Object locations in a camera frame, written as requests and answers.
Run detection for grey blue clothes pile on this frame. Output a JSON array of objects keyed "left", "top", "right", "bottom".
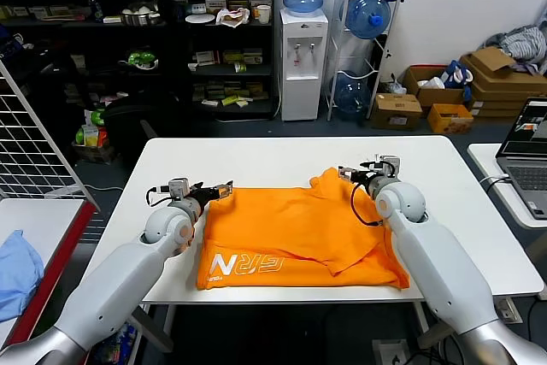
[{"left": 482, "top": 25, "right": 547, "bottom": 75}]

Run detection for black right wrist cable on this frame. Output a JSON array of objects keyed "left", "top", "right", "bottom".
[{"left": 350, "top": 180, "right": 385, "bottom": 227}]

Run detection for green produce bag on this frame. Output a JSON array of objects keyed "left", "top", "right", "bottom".
[{"left": 127, "top": 51, "right": 158, "bottom": 71}]

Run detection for yellow orange snack bag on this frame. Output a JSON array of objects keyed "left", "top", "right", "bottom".
[{"left": 76, "top": 125, "right": 108, "bottom": 148}]

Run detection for white wire jug rack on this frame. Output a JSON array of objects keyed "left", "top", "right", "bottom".
[{"left": 326, "top": 0, "right": 409, "bottom": 122}]

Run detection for closed labelled cardboard box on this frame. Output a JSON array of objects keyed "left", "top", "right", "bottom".
[{"left": 369, "top": 93, "right": 424, "bottom": 132}]

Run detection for blue bag with white handles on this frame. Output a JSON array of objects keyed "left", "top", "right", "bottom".
[{"left": 442, "top": 60, "right": 474, "bottom": 91}]

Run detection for large cardboard box with flap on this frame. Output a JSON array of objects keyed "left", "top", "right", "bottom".
[{"left": 459, "top": 46, "right": 547, "bottom": 86}]

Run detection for small white side table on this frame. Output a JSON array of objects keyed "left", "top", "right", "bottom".
[{"left": 467, "top": 142, "right": 547, "bottom": 229}]

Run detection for steel pot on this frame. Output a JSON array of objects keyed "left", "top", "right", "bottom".
[{"left": 121, "top": 1, "right": 162, "bottom": 27}]

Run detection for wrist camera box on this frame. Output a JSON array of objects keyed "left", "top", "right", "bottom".
[
  {"left": 375, "top": 154, "right": 403, "bottom": 180},
  {"left": 168, "top": 177, "right": 192, "bottom": 202}
]

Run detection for white wire grid panel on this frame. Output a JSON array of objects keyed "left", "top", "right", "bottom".
[{"left": 0, "top": 56, "right": 99, "bottom": 212}]

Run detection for yellow printed carton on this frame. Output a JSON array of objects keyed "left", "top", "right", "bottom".
[{"left": 426, "top": 103, "right": 474, "bottom": 135}]

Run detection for white table with red edge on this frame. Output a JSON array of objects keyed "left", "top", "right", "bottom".
[{"left": 0, "top": 197, "right": 102, "bottom": 349}]

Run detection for white red medicine box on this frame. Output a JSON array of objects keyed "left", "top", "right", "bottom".
[{"left": 194, "top": 50, "right": 221, "bottom": 68}]

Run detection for open cardboard box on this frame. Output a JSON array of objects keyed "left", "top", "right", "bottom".
[{"left": 403, "top": 65, "right": 467, "bottom": 109}]

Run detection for flat cardboard box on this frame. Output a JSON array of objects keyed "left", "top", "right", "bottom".
[
  {"left": 469, "top": 101, "right": 529, "bottom": 113},
  {"left": 469, "top": 82, "right": 547, "bottom": 104}
]

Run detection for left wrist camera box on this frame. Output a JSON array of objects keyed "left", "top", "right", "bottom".
[{"left": 168, "top": 177, "right": 192, "bottom": 202}]

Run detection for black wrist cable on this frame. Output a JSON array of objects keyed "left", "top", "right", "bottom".
[
  {"left": 350, "top": 180, "right": 385, "bottom": 227},
  {"left": 146, "top": 186, "right": 172, "bottom": 208}
]

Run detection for green snack bag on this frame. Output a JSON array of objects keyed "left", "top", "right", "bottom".
[{"left": 83, "top": 109, "right": 106, "bottom": 127}]

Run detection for yellow green carton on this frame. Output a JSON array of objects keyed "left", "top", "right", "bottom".
[{"left": 221, "top": 50, "right": 264, "bottom": 67}]

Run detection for orange t-shirt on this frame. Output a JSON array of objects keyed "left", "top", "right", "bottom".
[{"left": 195, "top": 167, "right": 411, "bottom": 291}]

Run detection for white water dispenser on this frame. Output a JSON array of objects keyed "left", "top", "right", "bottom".
[{"left": 279, "top": 9, "right": 329, "bottom": 122}]

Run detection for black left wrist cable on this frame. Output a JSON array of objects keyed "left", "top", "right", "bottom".
[{"left": 146, "top": 186, "right": 172, "bottom": 208}]

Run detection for black office chair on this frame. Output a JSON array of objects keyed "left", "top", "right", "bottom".
[{"left": 102, "top": 93, "right": 185, "bottom": 161}]

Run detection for grey laptop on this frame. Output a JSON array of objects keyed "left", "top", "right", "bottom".
[{"left": 495, "top": 97, "right": 547, "bottom": 221}]

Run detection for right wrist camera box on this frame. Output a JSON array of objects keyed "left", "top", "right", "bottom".
[{"left": 375, "top": 154, "right": 403, "bottom": 180}]

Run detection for white crumpled bag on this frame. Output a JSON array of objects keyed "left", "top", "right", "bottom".
[{"left": 416, "top": 77, "right": 445, "bottom": 91}]

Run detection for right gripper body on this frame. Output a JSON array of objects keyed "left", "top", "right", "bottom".
[{"left": 356, "top": 168, "right": 381, "bottom": 189}]

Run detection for light blue cloth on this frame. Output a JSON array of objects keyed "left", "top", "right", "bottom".
[{"left": 0, "top": 229, "right": 46, "bottom": 323}]

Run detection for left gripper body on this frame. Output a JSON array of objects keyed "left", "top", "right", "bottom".
[{"left": 187, "top": 187, "right": 217, "bottom": 209}]

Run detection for clear plastic bag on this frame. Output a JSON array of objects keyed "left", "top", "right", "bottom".
[{"left": 386, "top": 74, "right": 407, "bottom": 96}]

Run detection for black shelving unit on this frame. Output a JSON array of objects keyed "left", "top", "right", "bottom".
[{"left": 0, "top": 0, "right": 277, "bottom": 122}]

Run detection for grey floor socket box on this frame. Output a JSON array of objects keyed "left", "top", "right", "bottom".
[{"left": 371, "top": 339, "right": 411, "bottom": 365}]

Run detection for white plastic bag with red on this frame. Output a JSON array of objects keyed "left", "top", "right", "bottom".
[{"left": 215, "top": 8, "right": 251, "bottom": 31}]

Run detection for white laptop charger cable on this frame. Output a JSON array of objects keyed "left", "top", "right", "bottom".
[{"left": 478, "top": 174, "right": 510, "bottom": 187}]

